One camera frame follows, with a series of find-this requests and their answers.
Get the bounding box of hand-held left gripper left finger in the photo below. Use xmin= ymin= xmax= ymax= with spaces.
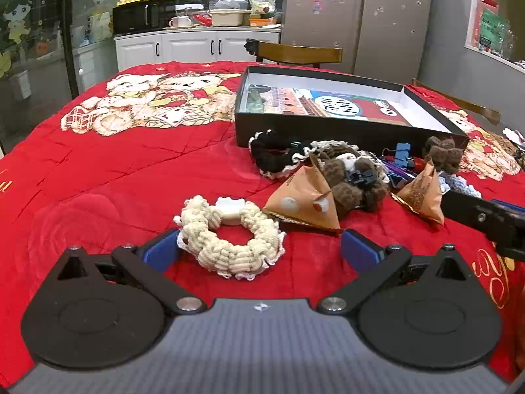
xmin=56 ymin=228 xmax=207 ymax=316

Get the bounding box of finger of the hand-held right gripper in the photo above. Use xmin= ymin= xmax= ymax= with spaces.
xmin=442 ymin=190 xmax=525 ymax=261

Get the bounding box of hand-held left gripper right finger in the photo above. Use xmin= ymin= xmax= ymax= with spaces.
xmin=317 ymin=229 xmax=469 ymax=316

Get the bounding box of light blue crochet scrunchie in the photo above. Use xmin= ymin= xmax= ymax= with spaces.
xmin=437 ymin=172 xmax=482 ymax=198

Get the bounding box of orange triangular snack packet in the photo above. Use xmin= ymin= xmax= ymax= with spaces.
xmin=391 ymin=160 xmax=446 ymax=226
xmin=262 ymin=154 xmax=342 ymax=231

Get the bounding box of brown fuzzy claw hair clip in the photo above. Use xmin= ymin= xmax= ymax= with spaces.
xmin=318 ymin=148 xmax=390 ymax=214

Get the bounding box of brown fuzzy bow hair clip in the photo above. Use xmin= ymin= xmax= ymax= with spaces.
xmin=423 ymin=135 xmax=464 ymax=175

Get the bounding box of cream knitted scrunchie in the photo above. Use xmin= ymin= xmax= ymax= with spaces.
xmin=173 ymin=197 xmax=286 ymax=280

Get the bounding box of black lace-trimmed scrunchie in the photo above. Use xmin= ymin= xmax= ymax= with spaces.
xmin=249 ymin=129 xmax=314 ymax=180

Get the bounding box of black cardboard box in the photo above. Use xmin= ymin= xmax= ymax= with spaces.
xmin=235 ymin=66 xmax=470 ymax=161

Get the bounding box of red bear printed blanket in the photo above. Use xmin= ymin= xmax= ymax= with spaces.
xmin=0 ymin=61 xmax=525 ymax=382

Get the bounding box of white cloth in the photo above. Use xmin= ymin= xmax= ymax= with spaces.
xmin=502 ymin=127 xmax=525 ymax=150

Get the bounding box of blue binder clip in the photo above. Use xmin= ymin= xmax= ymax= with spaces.
xmin=382 ymin=142 xmax=412 ymax=168

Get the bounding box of brown lace-trimmed scrunchie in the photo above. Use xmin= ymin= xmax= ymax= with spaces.
xmin=309 ymin=140 xmax=359 ymax=159

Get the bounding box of red printed paper bag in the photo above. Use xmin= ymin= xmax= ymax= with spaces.
xmin=245 ymin=84 xmax=413 ymax=126

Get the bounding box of red and green box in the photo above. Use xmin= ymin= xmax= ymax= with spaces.
xmin=472 ymin=0 xmax=511 ymax=52

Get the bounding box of white kitchen cabinet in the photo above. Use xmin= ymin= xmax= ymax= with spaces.
xmin=114 ymin=27 xmax=283 ymax=72

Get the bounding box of wooden chair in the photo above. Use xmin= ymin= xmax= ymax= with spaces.
xmin=245 ymin=39 xmax=343 ymax=70

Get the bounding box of silver refrigerator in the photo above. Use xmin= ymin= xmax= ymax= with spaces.
xmin=281 ymin=0 xmax=434 ymax=77

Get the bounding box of glass sliding door with stickers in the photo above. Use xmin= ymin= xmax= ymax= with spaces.
xmin=0 ymin=0 xmax=126 ymax=148

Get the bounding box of black microwave oven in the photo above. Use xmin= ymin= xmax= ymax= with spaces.
xmin=113 ymin=0 xmax=178 ymax=35

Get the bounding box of beige plastic basin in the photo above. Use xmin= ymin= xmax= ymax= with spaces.
xmin=210 ymin=9 xmax=252 ymax=27

